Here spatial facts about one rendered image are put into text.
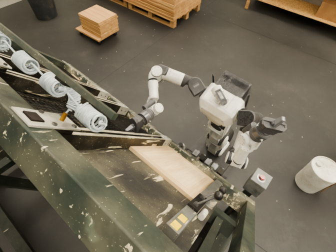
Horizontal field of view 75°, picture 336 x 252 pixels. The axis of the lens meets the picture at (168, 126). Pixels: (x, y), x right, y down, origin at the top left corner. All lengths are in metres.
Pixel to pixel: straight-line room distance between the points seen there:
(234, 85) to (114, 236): 1.21
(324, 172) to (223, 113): 1.61
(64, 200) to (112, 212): 0.13
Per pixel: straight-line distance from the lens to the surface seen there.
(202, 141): 2.65
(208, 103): 1.46
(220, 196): 0.93
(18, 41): 0.95
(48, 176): 0.63
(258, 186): 1.72
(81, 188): 0.55
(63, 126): 0.79
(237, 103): 1.45
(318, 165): 2.77
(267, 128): 1.09
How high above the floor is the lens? 2.37
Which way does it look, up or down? 54 degrees down
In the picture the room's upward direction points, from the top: 5 degrees clockwise
